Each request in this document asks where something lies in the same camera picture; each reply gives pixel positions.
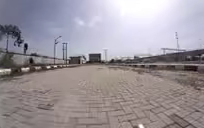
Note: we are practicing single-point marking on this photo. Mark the small dark tree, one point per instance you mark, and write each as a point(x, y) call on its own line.
point(25, 47)

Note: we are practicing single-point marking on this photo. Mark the long pale wall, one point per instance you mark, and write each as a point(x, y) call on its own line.
point(26, 59)

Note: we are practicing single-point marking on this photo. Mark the elevated grey bridge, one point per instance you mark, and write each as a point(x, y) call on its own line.
point(183, 55)

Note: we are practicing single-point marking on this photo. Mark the grey brick paved road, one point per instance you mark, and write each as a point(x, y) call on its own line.
point(96, 96)

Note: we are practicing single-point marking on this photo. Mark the tall mast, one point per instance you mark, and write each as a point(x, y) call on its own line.
point(177, 40)

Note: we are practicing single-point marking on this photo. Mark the low pale building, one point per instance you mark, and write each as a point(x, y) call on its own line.
point(76, 60)

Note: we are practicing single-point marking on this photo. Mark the black and white kerb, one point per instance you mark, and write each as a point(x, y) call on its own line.
point(176, 67)
point(23, 69)

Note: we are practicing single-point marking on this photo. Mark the tall dark tree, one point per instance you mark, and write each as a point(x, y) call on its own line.
point(7, 33)

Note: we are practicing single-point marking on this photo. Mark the double utility pole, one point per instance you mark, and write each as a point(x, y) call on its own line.
point(64, 50)

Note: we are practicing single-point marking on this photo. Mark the street lamp pole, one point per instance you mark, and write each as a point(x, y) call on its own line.
point(55, 46)

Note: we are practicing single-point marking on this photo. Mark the pale tower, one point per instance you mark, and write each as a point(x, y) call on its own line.
point(105, 54)

